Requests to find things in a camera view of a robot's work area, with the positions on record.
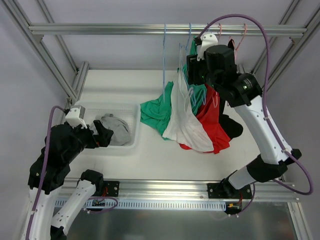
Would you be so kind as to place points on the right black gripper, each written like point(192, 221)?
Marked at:
point(192, 67)

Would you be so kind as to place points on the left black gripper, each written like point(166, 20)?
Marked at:
point(92, 137)

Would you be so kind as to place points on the grey tank top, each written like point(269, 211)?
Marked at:
point(120, 129)

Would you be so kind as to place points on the blue hanger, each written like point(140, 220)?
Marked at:
point(164, 61)
point(184, 68)
point(203, 95)

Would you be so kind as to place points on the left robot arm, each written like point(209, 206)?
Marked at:
point(47, 176)

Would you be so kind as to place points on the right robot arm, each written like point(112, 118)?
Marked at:
point(244, 94)

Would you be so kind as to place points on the red tank top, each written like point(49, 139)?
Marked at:
point(208, 116)

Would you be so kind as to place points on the pink hanger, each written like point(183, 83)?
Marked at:
point(220, 30)
point(232, 42)

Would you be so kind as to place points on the white tank top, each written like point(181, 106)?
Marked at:
point(183, 126)

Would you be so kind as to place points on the pink hanger far right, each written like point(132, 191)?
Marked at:
point(232, 42)

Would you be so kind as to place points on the black tank top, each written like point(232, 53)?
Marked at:
point(232, 128)

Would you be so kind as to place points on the white plastic basket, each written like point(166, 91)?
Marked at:
point(123, 118)

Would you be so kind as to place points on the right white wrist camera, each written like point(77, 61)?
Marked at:
point(203, 42)

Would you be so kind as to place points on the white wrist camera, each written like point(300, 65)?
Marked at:
point(75, 116)
point(203, 42)

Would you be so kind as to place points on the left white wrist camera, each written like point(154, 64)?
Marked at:
point(75, 116)

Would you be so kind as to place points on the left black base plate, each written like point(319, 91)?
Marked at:
point(109, 188)

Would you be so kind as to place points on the white slotted cable duct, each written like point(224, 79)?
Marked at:
point(153, 204)

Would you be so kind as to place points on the aluminium hanging rail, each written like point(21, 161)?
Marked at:
point(138, 29)

